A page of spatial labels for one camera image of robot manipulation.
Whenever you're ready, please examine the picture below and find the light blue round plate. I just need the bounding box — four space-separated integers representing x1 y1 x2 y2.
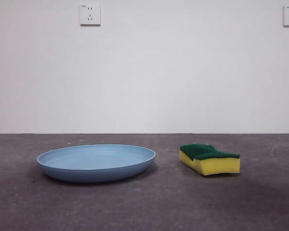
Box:
37 143 157 183

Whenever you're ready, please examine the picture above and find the yellow sponge with green pad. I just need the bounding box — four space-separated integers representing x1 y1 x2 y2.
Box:
179 143 241 177

